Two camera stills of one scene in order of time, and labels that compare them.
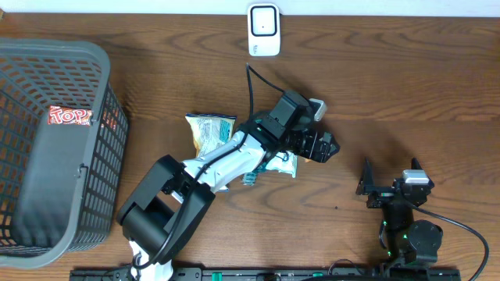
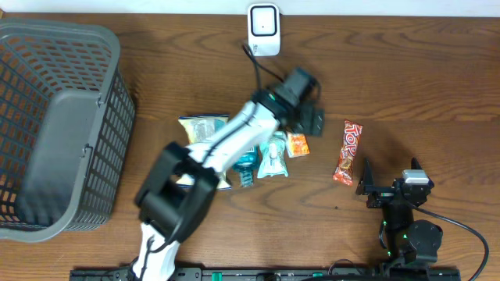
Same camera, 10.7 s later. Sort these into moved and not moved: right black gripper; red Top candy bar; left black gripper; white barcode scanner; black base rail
Moved: red Top candy bar; left black gripper
Not moved: black base rail; white barcode scanner; right black gripper
